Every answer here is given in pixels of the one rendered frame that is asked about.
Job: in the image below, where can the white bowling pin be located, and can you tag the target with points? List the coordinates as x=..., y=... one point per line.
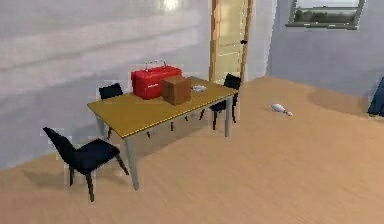
x=280, y=108

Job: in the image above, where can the brown cardboard box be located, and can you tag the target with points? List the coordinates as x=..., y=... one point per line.
x=176, y=89

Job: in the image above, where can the pale yellow room door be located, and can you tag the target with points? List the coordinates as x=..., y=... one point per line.
x=228, y=40

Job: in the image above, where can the black chair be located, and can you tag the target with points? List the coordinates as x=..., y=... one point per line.
x=88, y=155
x=111, y=90
x=230, y=83

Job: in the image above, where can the yellow table with grey legs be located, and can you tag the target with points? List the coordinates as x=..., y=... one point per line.
x=140, y=111

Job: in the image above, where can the small white dish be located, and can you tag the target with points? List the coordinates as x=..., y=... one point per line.
x=199, y=88

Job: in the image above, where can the grey framed window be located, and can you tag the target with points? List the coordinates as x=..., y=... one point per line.
x=325, y=15

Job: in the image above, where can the dark blue furniture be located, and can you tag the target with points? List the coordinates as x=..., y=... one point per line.
x=378, y=98

